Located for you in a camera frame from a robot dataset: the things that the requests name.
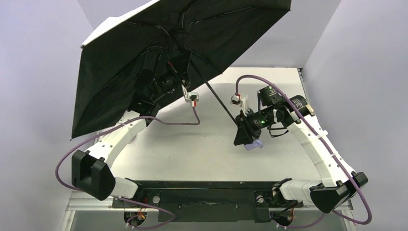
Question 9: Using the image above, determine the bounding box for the lavender umbrella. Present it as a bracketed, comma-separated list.
[71, 0, 292, 138]

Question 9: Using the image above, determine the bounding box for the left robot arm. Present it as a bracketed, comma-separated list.
[68, 67, 199, 200]

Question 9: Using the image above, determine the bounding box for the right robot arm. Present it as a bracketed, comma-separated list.
[230, 86, 368, 213]

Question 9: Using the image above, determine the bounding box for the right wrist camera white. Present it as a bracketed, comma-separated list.
[230, 93, 251, 116]

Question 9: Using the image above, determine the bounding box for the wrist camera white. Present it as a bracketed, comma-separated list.
[230, 93, 251, 116]
[181, 85, 199, 108]

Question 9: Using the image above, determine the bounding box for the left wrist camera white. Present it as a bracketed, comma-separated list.
[181, 85, 199, 108]

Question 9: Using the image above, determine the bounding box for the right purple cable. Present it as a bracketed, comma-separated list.
[234, 74, 373, 230]

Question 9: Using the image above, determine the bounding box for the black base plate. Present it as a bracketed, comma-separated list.
[79, 180, 336, 223]

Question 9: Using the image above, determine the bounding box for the aluminium frame rail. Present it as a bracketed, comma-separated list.
[66, 188, 354, 212]

